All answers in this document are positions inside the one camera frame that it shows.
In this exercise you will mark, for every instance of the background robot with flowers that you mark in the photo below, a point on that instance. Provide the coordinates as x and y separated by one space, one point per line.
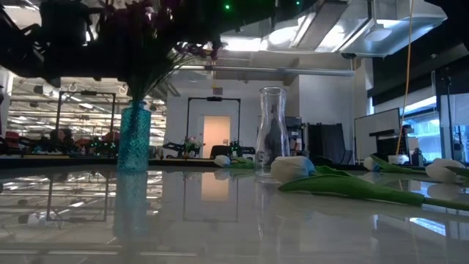
183 147

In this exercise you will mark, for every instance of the person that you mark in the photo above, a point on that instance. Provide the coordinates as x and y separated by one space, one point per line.
62 138

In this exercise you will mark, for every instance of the grey ceiling pipe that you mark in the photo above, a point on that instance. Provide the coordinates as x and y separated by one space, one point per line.
275 69

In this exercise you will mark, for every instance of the rectangular silver air duct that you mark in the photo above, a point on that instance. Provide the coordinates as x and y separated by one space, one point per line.
366 36

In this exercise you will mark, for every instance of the black tripod stand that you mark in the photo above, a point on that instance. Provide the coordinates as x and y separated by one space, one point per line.
447 91

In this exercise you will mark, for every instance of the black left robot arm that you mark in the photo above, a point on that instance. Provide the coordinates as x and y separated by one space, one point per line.
18 62

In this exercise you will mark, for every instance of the white board panel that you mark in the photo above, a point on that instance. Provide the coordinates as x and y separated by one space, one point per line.
377 122

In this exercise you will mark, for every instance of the black metal rig frame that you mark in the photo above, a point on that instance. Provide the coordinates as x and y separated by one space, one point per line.
188 117
58 117

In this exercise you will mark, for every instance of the blue textured glass vase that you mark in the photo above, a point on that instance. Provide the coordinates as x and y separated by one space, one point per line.
133 146

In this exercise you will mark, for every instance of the white round base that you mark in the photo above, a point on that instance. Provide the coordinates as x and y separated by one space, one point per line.
398 159

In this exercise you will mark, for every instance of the black folded panel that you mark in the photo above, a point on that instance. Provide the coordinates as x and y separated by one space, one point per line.
326 143

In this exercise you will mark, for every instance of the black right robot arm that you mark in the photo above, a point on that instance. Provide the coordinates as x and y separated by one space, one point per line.
249 14

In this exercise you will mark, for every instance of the black equipment shelf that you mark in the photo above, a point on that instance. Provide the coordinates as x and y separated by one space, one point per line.
296 139

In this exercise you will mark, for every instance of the clear glass vase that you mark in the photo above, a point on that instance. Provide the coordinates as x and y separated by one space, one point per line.
273 110

